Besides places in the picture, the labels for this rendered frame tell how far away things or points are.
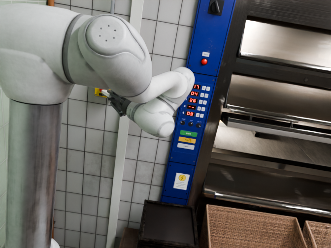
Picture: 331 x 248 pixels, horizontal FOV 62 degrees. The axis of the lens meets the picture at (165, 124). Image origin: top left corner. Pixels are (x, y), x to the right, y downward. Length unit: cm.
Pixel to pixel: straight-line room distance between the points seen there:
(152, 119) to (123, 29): 58
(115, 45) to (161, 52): 92
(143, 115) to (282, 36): 77
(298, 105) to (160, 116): 79
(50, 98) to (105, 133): 99
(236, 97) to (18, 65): 109
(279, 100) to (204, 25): 53
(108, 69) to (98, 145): 114
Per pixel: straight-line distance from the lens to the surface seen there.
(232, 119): 133
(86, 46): 47
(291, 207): 135
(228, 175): 165
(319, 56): 151
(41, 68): 54
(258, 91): 147
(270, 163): 165
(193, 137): 147
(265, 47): 141
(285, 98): 152
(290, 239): 194
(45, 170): 64
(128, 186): 169
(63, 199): 186
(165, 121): 99
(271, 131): 139
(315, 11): 148
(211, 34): 133
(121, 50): 46
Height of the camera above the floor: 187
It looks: 23 degrees down
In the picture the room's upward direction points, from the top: 10 degrees clockwise
